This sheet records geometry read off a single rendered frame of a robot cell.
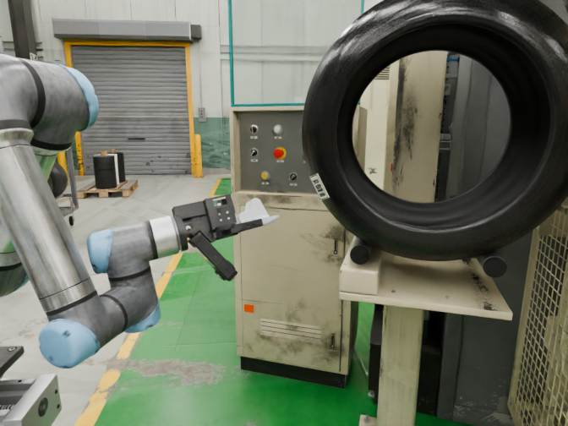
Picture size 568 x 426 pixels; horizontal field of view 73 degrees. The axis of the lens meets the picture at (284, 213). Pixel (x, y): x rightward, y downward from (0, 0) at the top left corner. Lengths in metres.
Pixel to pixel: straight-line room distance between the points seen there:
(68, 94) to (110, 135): 9.69
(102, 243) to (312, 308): 1.21
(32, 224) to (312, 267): 1.25
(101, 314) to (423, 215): 0.83
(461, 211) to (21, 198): 0.98
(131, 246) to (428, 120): 0.88
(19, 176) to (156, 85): 9.56
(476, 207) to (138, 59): 9.66
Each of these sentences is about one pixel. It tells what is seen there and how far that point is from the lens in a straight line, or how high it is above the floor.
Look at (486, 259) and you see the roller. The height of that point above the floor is 0.91.
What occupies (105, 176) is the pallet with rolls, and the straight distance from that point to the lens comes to 7.17.
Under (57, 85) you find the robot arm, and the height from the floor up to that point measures 1.25.
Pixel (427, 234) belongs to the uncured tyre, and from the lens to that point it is 0.86.
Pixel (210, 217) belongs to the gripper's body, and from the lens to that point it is 0.75.
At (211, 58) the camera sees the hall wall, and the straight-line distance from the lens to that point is 10.02.
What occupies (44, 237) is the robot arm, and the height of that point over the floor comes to 1.03.
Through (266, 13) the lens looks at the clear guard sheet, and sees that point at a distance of 1.74.
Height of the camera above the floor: 1.19
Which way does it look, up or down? 13 degrees down
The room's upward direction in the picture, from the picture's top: straight up
